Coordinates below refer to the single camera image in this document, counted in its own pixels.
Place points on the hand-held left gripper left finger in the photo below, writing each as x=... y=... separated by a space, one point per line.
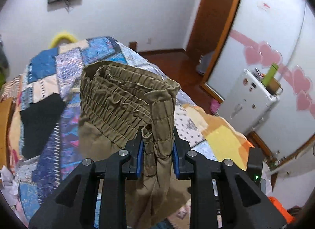
x=140 y=161

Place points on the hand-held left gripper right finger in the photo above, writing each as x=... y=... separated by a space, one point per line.
x=175 y=163

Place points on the khaki pants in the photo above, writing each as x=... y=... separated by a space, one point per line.
x=118 y=101

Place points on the orange cloth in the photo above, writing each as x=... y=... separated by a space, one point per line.
x=280 y=209

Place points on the white mini fridge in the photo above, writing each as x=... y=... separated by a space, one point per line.
x=246 y=103

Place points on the pink bag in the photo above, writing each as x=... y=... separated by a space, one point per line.
x=214 y=107

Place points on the brown box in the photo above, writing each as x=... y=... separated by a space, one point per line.
x=275 y=86

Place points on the green bottle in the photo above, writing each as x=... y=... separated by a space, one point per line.
x=270 y=75

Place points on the grey bag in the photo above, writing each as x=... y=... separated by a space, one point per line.
x=205 y=64

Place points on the black garment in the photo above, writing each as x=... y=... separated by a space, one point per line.
x=41 y=125

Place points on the wooden bedpost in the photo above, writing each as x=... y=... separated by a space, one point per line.
x=133 y=46

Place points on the patchwork blanket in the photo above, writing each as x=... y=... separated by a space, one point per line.
x=46 y=64

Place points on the white crumpled cloth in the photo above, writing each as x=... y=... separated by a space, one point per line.
x=6 y=177

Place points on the pink striped cloth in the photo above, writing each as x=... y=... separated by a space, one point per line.
x=12 y=88

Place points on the wooden door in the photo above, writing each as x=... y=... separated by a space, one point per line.
x=214 y=14

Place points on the green bag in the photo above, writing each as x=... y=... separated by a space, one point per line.
x=2 y=80

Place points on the red label sticker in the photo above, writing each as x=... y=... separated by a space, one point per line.
x=263 y=5

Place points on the grey plush pillow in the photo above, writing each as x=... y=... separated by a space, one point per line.
x=3 y=59

